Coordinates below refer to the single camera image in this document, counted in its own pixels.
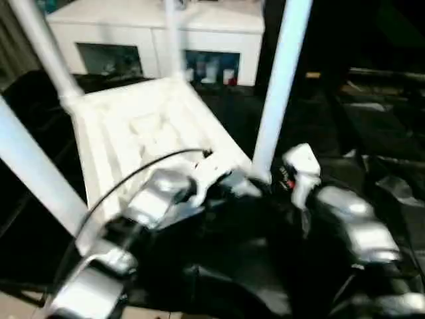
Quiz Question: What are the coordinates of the black tripod leg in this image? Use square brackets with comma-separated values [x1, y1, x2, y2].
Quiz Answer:
[0, 281, 44, 304]

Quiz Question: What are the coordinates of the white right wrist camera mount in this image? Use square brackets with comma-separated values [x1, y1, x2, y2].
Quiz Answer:
[281, 142, 323, 209]

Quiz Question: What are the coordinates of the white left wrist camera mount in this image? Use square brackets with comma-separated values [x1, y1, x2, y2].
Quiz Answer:
[185, 154, 240, 207]

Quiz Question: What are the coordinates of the white plastic table leg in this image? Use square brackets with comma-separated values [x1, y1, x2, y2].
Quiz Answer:
[0, 95, 100, 255]
[9, 0, 84, 104]
[251, 0, 315, 184]
[163, 0, 189, 81]

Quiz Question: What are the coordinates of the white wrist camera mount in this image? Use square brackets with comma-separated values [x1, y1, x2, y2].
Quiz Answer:
[281, 142, 323, 209]
[185, 154, 240, 207]

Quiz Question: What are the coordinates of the black work mat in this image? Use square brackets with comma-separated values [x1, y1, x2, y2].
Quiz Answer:
[0, 68, 425, 319]

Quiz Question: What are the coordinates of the grey curtain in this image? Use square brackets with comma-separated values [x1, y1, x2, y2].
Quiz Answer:
[0, 0, 41, 91]

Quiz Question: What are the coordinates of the white plastic table top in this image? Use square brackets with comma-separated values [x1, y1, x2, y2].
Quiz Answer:
[59, 75, 266, 255]

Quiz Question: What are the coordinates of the white glass-door cabinet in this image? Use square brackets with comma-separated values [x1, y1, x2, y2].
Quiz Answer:
[46, 0, 266, 86]

